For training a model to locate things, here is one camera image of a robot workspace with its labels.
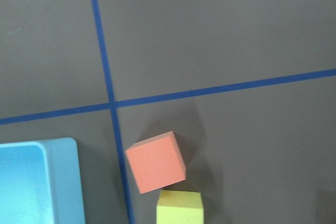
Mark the blue plastic bin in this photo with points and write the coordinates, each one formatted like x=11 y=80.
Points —
x=41 y=183

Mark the orange foam block left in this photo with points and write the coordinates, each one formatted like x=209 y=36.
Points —
x=156 y=162

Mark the yellow-green foam block left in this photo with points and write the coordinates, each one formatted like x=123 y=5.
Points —
x=179 y=207

